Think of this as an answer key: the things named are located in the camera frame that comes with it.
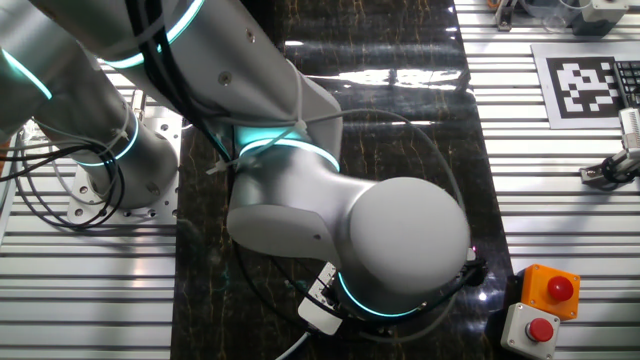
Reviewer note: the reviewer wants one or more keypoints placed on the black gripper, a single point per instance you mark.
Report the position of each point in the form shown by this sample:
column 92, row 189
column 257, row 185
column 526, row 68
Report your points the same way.
column 370, row 325

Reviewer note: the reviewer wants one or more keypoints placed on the white power strip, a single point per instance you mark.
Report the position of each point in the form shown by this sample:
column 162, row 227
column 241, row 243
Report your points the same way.
column 320, row 310

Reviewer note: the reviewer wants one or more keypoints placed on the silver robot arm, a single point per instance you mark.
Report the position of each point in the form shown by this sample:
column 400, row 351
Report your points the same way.
column 280, row 175

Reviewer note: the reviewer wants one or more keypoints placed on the black marble pattern mat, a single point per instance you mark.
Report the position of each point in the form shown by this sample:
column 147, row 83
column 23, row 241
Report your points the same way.
column 400, row 140

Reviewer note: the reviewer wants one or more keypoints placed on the grey emergency stop box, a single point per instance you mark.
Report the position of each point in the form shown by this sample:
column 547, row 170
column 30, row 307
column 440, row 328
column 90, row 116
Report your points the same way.
column 525, row 332

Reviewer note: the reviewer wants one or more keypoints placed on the orange emergency stop box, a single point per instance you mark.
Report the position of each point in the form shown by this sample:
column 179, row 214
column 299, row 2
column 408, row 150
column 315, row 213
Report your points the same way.
column 542, row 295

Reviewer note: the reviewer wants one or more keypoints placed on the printed fiducial marker sheet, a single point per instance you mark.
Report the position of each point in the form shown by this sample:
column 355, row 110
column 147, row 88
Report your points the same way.
column 575, row 85

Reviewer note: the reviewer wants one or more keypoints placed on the clear plastic cup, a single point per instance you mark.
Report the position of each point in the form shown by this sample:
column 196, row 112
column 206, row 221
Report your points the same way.
column 547, row 17

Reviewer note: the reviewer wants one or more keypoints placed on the black keyboard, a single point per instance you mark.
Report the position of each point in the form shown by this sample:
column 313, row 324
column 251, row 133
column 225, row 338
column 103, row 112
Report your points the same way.
column 630, row 82

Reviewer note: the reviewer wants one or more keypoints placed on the white box device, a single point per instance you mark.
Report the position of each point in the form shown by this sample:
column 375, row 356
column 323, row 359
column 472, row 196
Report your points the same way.
column 600, row 15

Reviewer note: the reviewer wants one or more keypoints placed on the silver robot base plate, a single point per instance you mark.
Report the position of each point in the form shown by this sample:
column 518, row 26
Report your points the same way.
column 165, row 150

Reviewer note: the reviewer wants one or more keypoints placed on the metal camera stand bracket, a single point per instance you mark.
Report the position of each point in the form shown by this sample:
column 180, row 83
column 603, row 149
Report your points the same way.
column 607, row 172

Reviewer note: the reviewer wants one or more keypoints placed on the metal upright bracket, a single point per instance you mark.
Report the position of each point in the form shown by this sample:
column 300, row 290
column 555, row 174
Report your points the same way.
column 506, row 15

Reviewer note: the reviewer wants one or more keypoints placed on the white camera on stand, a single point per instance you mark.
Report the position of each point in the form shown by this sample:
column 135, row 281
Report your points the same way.
column 631, row 132

